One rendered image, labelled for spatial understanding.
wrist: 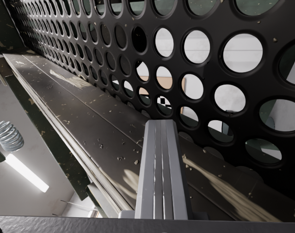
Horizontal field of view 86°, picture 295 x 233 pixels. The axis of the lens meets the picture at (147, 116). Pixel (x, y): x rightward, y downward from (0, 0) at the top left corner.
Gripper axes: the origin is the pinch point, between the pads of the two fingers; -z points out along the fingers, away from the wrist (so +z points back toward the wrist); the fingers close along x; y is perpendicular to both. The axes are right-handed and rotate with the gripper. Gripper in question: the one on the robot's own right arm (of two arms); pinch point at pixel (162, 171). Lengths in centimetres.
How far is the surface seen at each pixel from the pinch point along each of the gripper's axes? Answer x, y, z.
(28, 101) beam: 50, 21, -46
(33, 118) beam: 51, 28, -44
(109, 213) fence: 23, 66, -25
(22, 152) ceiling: 249, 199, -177
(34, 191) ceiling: 254, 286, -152
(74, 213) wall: 221, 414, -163
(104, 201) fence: 26, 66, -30
